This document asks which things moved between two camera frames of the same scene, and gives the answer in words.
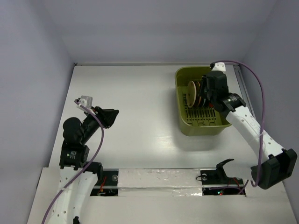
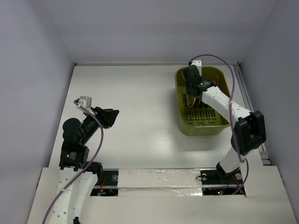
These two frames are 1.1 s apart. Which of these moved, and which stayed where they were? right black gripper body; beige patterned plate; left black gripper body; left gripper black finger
Moved: right black gripper body
Stayed: left gripper black finger; beige patterned plate; left black gripper body
